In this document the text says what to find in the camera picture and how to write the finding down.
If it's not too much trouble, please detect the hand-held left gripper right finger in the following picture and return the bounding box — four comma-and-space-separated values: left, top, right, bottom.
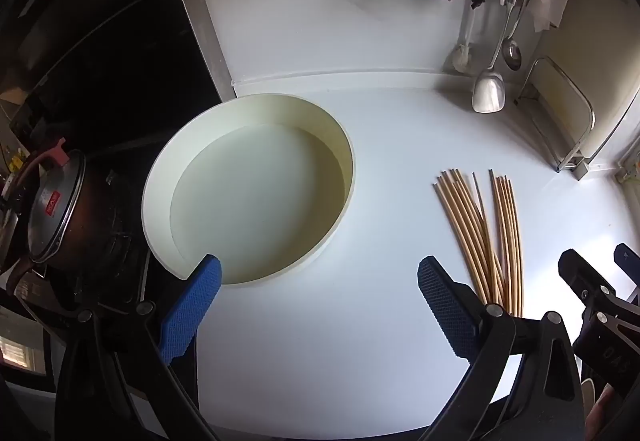
417, 255, 586, 441

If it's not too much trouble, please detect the cream cutting board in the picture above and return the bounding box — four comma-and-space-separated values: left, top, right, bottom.
520, 0, 640, 169

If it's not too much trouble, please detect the metal spatula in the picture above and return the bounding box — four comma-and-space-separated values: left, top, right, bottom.
471, 0, 518, 114

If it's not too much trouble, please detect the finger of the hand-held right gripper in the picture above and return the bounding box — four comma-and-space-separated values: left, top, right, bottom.
614, 242, 640, 294
558, 248, 618, 317

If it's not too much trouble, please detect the metal ladle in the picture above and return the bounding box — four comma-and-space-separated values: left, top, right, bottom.
501, 0, 531, 71

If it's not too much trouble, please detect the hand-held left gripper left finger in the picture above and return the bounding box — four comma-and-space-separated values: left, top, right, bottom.
55, 253, 223, 441

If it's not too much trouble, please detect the white round basin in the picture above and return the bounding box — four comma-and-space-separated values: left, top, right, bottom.
141, 92, 357, 289

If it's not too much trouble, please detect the metal cutting board rack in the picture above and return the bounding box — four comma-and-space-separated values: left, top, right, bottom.
516, 56, 597, 181

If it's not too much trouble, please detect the dark brown cooking pot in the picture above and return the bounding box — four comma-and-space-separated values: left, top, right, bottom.
27, 148, 151, 279

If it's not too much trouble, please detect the stainless steel panel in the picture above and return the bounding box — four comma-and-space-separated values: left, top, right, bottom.
159, 0, 237, 103

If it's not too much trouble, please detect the white dish brush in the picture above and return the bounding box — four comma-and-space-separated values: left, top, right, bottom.
451, 0, 477, 74

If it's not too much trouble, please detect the pile of wooden chopsticks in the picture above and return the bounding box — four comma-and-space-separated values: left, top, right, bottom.
432, 166, 525, 319

